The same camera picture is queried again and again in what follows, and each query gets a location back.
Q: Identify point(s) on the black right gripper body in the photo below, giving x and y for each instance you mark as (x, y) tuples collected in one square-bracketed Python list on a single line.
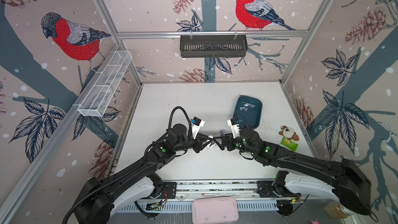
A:
[(231, 143)]

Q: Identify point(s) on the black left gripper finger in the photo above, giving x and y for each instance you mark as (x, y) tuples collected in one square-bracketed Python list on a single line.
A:
[(206, 137), (206, 145)]

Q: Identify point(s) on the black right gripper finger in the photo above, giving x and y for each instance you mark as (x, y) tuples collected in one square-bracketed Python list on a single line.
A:
[(223, 138), (221, 145)]

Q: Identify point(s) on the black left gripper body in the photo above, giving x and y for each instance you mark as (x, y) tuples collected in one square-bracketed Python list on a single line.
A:
[(197, 144)]

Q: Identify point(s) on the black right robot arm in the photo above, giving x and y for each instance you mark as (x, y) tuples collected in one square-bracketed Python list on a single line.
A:
[(349, 183)]

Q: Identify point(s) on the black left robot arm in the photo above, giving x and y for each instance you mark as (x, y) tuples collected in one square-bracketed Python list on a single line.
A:
[(98, 198)]

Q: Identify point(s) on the teal plastic tray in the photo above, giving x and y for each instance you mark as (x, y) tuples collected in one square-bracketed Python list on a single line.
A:
[(252, 116)]

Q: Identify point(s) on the brown plush dog toy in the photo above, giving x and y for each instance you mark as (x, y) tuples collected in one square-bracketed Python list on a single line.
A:
[(288, 133)]

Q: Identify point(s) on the green snack packet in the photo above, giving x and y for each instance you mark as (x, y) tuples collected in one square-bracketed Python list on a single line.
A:
[(289, 144)]

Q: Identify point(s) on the pink plastic box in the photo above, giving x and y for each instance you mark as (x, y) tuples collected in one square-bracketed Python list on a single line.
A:
[(218, 210)]

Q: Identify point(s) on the amber glass jar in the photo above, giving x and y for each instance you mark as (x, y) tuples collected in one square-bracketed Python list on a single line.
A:
[(334, 210)]

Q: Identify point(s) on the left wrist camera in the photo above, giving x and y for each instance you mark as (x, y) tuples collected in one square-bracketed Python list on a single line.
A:
[(196, 124)]

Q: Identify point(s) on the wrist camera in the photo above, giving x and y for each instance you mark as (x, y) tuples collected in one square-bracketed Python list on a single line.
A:
[(234, 124), (196, 124)]

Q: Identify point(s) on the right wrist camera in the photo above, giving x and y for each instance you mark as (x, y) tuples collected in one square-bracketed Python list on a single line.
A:
[(234, 124)]

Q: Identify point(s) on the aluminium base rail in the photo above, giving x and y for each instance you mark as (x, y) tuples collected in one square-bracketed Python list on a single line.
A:
[(251, 195)]

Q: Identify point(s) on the white mesh wall shelf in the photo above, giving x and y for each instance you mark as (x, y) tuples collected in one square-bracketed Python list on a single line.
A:
[(100, 95)]

